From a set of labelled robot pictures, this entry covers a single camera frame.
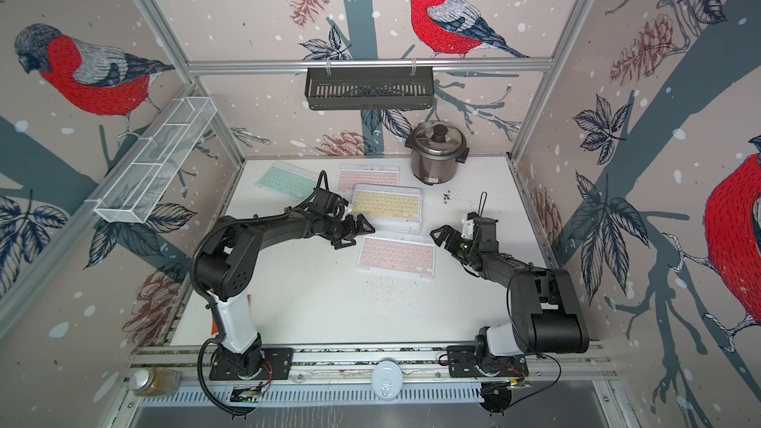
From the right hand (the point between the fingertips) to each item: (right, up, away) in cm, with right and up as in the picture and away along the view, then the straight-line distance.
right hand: (442, 235), depth 93 cm
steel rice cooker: (-1, +29, +7) cm, 30 cm away
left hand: (-23, +1, -1) cm, 23 cm away
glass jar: (-69, -27, -29) cm, 80 cm away
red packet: (-65, -23, -14) cm, 70 cm away
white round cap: (-18, -28, -26) cm, 43 cm away
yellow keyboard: (-17, +8, +8) cm, 20 cm away
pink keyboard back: (-24, +20, +21) cm, 38 cm away
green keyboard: (-56, +17, +21) cm, 63 cm away
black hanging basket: (-24, +52, +13) cm, 59 cm away
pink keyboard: (-13, -6, -1) cm, 15 cm away
